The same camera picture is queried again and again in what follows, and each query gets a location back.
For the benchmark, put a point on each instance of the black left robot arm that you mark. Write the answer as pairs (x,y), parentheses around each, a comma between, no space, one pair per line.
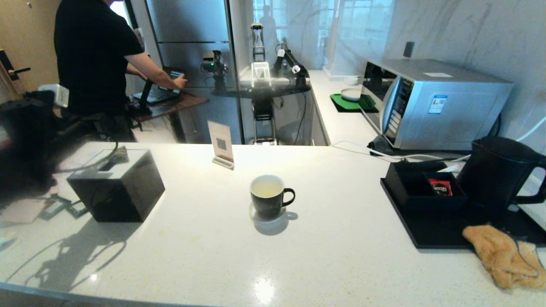
(25,140)

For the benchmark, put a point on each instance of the black ceramic mug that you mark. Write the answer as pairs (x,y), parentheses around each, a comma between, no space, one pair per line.
(266,207)

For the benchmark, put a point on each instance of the wooden door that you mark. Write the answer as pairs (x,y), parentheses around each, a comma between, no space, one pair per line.
(25,34)

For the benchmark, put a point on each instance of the wooden table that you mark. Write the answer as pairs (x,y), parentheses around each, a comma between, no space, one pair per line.
(179,104)

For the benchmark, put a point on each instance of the black electric kettle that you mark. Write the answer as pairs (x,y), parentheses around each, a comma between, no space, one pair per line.
(490,175)

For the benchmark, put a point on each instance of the orange cloth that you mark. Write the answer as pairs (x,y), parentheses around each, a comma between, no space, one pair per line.
(499,260)

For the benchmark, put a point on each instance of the open laptop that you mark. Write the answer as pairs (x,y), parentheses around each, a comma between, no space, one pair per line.
(160,94)

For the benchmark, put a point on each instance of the silver microwave oven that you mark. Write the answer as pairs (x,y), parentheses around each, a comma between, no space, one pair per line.
(452,115)

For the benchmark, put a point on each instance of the white plate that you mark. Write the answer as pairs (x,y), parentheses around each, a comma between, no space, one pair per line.
(350,94)

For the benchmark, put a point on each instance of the dark card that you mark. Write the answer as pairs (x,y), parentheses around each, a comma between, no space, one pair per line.
(78,209)
(54,208)

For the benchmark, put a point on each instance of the black tissue box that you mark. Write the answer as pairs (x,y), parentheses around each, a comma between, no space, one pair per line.
(115,192)

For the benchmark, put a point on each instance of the tea bag with tag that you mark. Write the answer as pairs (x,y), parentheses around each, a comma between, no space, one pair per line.
(120,154)

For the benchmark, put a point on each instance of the black organizer box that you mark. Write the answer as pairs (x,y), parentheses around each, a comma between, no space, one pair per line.
(426,204)

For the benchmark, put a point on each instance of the robot behind glass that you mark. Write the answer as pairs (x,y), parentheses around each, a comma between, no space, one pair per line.
(262,111)

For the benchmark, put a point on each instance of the person in black shirt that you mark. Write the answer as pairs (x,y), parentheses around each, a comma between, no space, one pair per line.
(94,55)

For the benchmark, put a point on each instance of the black serving tray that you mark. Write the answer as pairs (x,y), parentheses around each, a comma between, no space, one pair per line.
(439,234)

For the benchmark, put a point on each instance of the white sachet stick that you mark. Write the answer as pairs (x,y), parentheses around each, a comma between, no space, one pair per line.
(448,169)

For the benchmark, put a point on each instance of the QR code sign stand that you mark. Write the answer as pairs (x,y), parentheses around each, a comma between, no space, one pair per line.
(221,143)

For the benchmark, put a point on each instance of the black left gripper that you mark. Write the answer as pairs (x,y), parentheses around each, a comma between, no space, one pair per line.
(98,126)

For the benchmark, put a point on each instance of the red coffee sachet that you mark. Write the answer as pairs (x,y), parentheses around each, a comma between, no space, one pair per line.
(441,187)

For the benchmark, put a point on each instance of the pale paper card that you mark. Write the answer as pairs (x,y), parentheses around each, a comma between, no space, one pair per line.
(23,211)

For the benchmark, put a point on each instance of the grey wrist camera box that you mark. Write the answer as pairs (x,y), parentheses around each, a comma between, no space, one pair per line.
(55,94)

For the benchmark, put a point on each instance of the silver refrigerator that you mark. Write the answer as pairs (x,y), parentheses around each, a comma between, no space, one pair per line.
(187,25)

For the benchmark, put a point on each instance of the black wall outlet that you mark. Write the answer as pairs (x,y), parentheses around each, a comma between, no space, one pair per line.
(408,50)

